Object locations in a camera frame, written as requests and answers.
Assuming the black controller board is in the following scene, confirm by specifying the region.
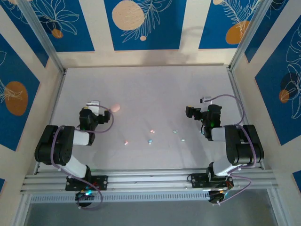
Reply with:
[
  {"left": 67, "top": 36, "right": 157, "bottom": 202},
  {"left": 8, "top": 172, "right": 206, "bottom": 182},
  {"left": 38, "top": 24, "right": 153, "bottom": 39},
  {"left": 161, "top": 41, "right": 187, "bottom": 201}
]
[
  {"left": 208, "top": 189, "right": 230, "bottom": 205},
  {"left": 74, "top": 190, "right": 96, "bottom": 208}
]

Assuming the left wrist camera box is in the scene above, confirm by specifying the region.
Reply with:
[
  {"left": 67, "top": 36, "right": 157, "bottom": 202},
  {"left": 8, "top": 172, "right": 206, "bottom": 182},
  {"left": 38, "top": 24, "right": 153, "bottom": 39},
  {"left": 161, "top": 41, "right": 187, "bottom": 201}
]
[{"left": 86, "top": 101, "right": 101, "bottom": 116}]

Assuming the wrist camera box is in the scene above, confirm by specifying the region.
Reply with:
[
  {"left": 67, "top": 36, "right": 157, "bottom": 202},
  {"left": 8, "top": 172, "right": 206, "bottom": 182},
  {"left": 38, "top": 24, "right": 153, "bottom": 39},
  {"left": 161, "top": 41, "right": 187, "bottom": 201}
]
[
  {"left": 199, "top": 96, "right": 214, "bottom": 111},
  {"left": 86, "top": 101, "right": 101, "bottom": 116}
]

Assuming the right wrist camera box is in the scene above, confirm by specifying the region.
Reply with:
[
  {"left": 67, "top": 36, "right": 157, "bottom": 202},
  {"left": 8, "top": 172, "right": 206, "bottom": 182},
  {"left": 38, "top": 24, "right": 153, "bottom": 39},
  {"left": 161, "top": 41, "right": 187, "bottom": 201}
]
[{"left": 199, "top": 96, "right": 214, "bottom": 111}]

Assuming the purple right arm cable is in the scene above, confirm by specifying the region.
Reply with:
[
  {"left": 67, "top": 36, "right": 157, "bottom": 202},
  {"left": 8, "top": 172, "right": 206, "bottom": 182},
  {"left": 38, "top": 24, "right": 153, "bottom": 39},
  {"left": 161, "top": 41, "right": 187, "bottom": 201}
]
[{"left": 206, "top": 94, "right": 257, "bottom": 205}]

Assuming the aluminium table side rail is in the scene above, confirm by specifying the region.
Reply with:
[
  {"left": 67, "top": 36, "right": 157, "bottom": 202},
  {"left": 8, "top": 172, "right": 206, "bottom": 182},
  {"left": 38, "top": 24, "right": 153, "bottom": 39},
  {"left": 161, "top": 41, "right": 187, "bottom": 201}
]
[
  {"left": 34, "top": 69, "right": 68, "bottom": 175},
  {"left": 226, "top": 66, "right": 265, "bottom": 170}
]

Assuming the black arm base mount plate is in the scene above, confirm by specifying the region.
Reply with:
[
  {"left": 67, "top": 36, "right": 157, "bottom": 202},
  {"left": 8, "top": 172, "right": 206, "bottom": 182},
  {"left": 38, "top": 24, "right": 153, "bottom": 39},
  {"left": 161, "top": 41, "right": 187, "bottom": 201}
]
[
  {"left": 65, "top": 175, "right": 109, "bottom": 191},
  {"left": 190, "top": 173, "right": 234, "bottom": 189}
]

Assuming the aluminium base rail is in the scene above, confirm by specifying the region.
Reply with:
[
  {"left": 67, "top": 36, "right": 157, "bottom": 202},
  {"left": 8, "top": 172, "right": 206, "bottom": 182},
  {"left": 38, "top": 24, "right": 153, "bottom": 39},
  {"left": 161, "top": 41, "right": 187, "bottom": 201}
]
[{"left": 20, "top": 168, "right": 276, "bottom": 195}]

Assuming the slotted grey cable duct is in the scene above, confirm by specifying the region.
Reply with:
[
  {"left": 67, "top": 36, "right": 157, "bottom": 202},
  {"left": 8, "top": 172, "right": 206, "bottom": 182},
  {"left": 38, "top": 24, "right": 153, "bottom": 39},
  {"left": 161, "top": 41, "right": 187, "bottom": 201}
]
[{"left": 30, "top": 191, "right": 211, "bottom": 203}]

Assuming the aluminium frame post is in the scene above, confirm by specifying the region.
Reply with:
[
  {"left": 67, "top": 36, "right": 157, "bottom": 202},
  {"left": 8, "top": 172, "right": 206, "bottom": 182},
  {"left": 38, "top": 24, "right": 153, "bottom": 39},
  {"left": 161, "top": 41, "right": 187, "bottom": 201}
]
[
  {"left": 229, "top": 0, "right": 283, "bottom": 71},
  {"left": 16, "top": 0, "right": 66, "bottom": 74}
]

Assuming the aluminium frame leg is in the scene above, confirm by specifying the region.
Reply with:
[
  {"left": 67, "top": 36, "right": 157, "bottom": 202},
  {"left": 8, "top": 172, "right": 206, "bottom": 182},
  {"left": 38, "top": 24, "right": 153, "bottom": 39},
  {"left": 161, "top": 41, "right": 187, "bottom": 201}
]
[
  {"left": 9, "top": 194, "right": 32, "bottom": 226},
  {"left": 267, "top": 188, "right": 291, "bottom": 226}
]

